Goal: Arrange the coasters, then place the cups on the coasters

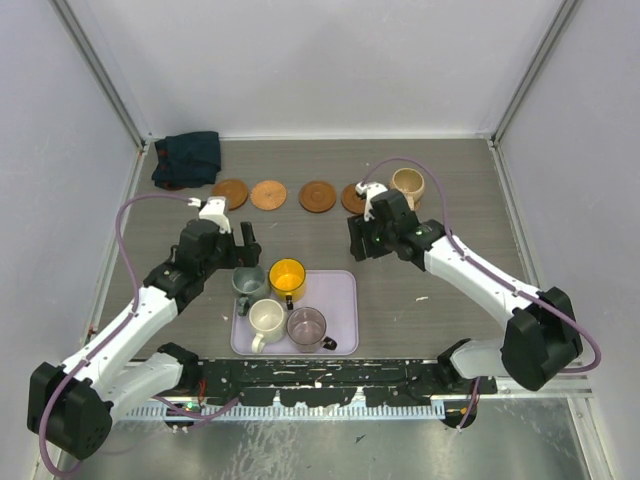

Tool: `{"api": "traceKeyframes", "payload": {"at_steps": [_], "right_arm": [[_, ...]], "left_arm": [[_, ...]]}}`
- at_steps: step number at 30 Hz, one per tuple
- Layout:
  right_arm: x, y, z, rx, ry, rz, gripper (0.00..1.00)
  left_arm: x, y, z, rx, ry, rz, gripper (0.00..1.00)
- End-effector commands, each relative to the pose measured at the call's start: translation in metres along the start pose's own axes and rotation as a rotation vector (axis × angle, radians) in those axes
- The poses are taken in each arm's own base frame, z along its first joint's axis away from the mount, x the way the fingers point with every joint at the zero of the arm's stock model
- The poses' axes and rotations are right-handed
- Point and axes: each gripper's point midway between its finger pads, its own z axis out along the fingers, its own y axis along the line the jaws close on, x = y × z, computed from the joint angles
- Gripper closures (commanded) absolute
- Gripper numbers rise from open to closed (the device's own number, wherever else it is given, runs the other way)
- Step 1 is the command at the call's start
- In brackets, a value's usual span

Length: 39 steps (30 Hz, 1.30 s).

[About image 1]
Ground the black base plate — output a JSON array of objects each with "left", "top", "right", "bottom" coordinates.
[{"left": 142, "top": 357, "right": 499, "bottom": 407}]

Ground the purple cable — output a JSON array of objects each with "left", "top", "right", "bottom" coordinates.
[
  {"left": 37, "top": 194, "right": 241, "bottom": 475},
  {"left": 361, "top": 157, "right": 602, "bottom": 431}
]

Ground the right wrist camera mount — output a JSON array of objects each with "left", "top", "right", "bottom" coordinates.
[{"left": 355, "top": 181, "right": 388, "bottom": 222}]

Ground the white ceramic mug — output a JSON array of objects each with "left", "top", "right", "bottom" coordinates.
[{"left": 248, "top": 299, "right": 286, "bottom": 354}]

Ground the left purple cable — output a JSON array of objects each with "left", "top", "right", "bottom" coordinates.
[{"left": 37, "top": 194, "right": 241, "bottom": 475}]

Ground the lavender plastic tray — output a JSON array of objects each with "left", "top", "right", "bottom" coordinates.
[{"left": 230, "top": 269, "right": 361, "bottom": 356}]

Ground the grey ceramic mug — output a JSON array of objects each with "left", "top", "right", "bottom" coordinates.
[{"left": 232, "top": 266, "right": 271, "bottom": 317}]

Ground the left aluminium frame post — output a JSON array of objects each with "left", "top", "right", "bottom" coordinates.
[{"left": 49, "top": 0, "right": 147, "bottom": 149}]

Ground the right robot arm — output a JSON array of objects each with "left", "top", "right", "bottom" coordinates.
[{"left": 347, "top": 182, "right": 583, "bottom": 394}]

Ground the beige ceramic mug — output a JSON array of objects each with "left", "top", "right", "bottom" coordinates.
[{"left": 389, "top": 168, "right": 425, "bottom": 209}]

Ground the clear purple glass mug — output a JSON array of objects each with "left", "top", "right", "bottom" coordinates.
[{"left": 286, "top": 307, "right": 337, "bottom": 354}]

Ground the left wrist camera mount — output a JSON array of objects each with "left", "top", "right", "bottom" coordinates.
[{"left": 188, "top": 196, "right": 232, "bottom": 234}]

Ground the yellow glass mug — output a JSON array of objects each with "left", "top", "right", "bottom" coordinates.
[{"left": 268, "top": 258, "right": 307, "bottom": 311}]

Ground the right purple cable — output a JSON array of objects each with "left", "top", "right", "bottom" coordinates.
[{"left": 361, "top": 157, "right": 602, "bottom": 431}]

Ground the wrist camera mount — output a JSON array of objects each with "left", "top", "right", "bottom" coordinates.
[
  {"left": 355, "top": 181, "right": 388, "bottom": 222},
  {"left": 188, "top": 196, "right": 232, "bottom": 234}
]

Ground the aluminium frame post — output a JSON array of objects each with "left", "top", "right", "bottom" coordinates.
[
  {"left": 490, "top": 0, "right": 583, "bottom": 147},
  {"left": 49, "top": 0, "right": 147, "bottom": 149}
]

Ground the dark folded cloth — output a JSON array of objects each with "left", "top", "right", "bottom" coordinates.
[{"left": 151, "top": 131, "right": 222, "bottom": 190}]

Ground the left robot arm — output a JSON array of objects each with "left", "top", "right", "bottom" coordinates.
[{"left": 27, "top": 220, "right": 262, "bottom": 460}]

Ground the aluminium front rail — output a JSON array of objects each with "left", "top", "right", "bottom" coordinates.
[{"left": 48, "top": 357, "right": 593, "bottom": 401}]

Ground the right aluminium frame post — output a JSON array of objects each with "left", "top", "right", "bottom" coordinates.
[{"left": 490, "top": 0, "right": 583, "bottom": 147}]

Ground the brown wooden coaster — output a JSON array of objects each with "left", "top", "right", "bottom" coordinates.
[
  {"left": 341, "top": 183, "right": 366, "bottom": 215},
  {"left": 212, "top": 179, "right": 249, "bottom": 211},
  {"left": 299, "top": 180, "right": 337, "bottom": 214}
]

